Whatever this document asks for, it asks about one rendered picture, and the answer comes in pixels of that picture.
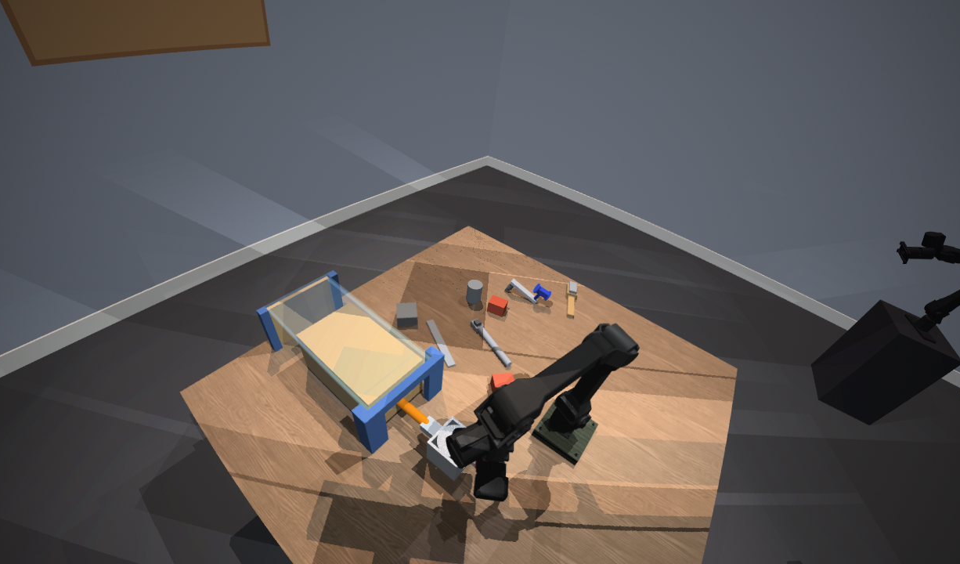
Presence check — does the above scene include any blue inverted-u frame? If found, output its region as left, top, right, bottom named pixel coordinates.
left=359, top=351, right=445, bottom=454

